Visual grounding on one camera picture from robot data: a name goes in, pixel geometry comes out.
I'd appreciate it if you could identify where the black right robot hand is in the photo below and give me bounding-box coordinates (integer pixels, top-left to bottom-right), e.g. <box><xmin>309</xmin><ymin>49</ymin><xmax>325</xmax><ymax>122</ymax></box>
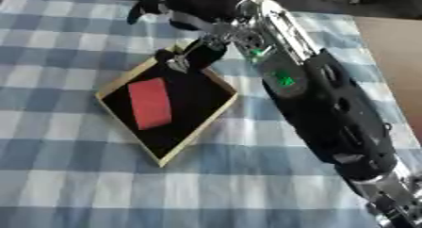
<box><xmin>125</xmin><ymin>0</ymin><xmax>256</xmax><ymax>74</ymax></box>

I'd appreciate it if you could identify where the tan box with black inside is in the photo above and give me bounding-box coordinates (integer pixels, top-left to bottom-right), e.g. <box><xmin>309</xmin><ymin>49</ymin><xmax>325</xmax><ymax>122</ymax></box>
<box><xmin>93</xmin><ymin>38</ymin><xmax>241</xmax><ymax>169</ymax></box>

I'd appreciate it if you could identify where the red rectangular block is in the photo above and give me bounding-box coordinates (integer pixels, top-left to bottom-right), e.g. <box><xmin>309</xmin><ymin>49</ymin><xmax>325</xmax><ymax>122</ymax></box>
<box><xmin>126</xmin><ymin>77</ymin><xmax>173</xmax><ymax>131</ymax></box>

